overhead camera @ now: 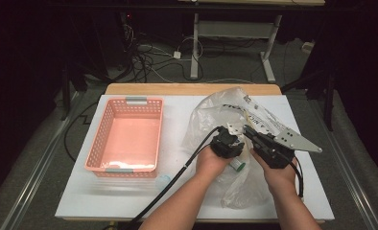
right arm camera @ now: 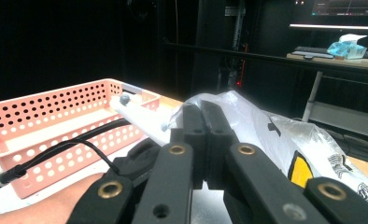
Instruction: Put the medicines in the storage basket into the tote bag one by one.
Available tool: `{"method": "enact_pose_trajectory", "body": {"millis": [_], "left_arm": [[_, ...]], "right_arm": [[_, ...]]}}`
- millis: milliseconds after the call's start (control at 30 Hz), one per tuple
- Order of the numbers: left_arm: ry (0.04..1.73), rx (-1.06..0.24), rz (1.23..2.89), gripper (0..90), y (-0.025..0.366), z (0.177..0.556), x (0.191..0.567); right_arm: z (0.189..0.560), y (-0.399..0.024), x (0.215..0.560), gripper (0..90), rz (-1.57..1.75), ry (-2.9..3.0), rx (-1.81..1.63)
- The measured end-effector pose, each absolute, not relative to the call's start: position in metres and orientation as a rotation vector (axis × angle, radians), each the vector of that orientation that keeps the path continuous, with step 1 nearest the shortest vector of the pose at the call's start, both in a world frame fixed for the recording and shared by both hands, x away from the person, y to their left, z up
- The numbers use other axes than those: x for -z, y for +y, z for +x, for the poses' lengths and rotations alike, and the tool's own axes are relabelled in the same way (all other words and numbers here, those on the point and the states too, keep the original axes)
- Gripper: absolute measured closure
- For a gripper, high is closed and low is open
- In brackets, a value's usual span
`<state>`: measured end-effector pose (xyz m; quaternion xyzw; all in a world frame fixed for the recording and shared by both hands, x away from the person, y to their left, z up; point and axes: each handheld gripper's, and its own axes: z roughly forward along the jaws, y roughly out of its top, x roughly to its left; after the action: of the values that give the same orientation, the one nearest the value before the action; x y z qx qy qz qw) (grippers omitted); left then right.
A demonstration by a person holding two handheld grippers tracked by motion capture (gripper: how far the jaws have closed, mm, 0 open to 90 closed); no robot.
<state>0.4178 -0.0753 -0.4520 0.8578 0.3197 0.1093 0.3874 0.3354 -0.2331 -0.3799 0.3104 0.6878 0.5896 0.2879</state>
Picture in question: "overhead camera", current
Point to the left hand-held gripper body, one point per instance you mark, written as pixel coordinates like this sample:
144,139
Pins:
225,143

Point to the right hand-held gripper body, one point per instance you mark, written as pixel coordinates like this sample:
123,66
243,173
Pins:
279,148

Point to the green and white bottle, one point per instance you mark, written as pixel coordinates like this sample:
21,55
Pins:
238,165

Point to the clear smiley plastic bag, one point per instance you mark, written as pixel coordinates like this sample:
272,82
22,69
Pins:
209,118

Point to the pink plastic basket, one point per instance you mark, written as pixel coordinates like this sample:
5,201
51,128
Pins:
126,140

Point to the person's left hand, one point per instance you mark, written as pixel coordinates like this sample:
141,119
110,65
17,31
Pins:
211,163

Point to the person's right hand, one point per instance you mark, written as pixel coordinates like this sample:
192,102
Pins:
278,179

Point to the black metal stand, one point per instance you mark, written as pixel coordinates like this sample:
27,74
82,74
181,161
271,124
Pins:
67,96
321,86

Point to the wooden table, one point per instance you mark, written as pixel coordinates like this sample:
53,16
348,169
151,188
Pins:
164,89

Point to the white power adapter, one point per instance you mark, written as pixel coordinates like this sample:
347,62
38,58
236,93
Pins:
177,55

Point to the white metal desk frame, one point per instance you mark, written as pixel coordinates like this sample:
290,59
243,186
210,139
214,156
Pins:
235,30

